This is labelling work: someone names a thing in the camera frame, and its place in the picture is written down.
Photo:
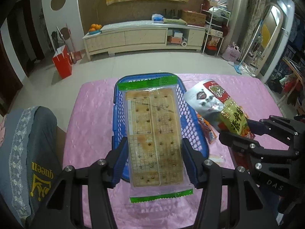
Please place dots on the cream TV cabinet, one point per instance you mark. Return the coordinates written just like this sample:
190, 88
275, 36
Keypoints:
143, 35

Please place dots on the silver standing air conditioner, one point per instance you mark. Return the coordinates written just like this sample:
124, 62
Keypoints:
237, 22

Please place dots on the broom and dustpan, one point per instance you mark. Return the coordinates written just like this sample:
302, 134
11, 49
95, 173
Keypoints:
66, 36

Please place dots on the pink shopping bag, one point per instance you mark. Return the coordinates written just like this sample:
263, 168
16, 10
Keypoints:
231, 53

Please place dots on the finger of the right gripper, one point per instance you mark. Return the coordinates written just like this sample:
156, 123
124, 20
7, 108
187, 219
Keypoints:
267, 126
242, 145

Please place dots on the green folded cloth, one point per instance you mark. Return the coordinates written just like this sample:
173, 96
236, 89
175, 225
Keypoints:
174, 21

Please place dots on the orange Alpenliebe candy stick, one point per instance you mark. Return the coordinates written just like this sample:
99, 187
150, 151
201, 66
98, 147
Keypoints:
207, 129

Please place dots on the red green nut pouch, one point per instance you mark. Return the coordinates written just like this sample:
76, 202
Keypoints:
211, 101

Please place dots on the pink quilted tablecloth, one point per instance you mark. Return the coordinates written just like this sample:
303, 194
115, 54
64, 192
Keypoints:
97, 126

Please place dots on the grey sofa with lace cover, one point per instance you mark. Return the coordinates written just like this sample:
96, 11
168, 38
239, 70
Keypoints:
29, 164

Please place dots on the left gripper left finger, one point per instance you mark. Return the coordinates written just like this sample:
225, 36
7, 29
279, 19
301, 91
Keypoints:
63, 207

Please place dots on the red paper bag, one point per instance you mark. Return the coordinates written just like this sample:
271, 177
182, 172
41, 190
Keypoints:
62, 62

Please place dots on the wafer cracker clear pack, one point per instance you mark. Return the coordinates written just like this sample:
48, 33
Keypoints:
217, 159

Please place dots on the cracker pack green ends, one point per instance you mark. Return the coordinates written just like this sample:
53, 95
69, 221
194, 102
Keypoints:
153, 129

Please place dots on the white wire shelf rack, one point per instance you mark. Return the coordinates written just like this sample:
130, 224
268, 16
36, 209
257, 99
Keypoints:
216, 23

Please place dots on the plate of oranges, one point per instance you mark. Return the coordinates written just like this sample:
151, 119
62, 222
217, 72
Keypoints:
95, 28

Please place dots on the blue tissue pack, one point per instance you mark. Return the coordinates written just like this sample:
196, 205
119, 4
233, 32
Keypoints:
157, 18

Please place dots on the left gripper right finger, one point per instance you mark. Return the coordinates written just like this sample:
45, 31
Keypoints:
230, 198

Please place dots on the arched standing mirror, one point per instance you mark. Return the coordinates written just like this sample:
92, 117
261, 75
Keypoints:
265, 39

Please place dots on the brown cardboard box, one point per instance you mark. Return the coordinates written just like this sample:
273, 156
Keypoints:
194, 18

